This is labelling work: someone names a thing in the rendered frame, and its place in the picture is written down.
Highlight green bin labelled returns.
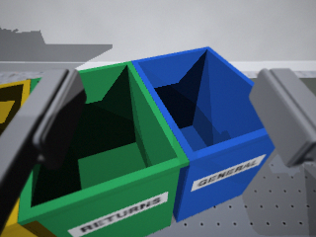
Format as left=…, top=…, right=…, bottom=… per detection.
left=18, top=61, right=190, bottom=237

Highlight blue bin labelled general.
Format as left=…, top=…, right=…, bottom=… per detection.
left=131, top=46, right=275, bottom=222

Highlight yellow open bin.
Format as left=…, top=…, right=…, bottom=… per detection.
left=0, top=79, right=56, bottom=237

